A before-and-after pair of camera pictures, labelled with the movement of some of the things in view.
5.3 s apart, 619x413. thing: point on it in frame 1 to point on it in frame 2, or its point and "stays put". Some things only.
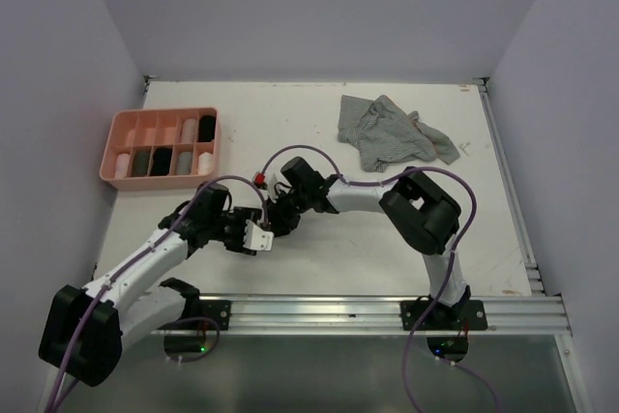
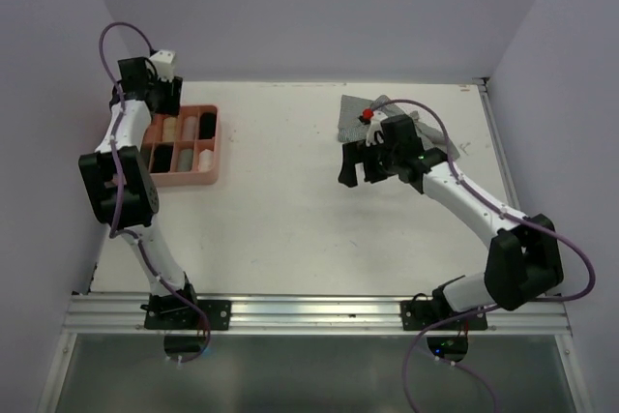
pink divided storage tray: (162, 147) stays put
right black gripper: (279, 221) to (355, 152)
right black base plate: (465, 315) stays put
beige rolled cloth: (190, 131) stays put
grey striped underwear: (385, 134) stays put
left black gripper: (243, 213) to (172, 90)
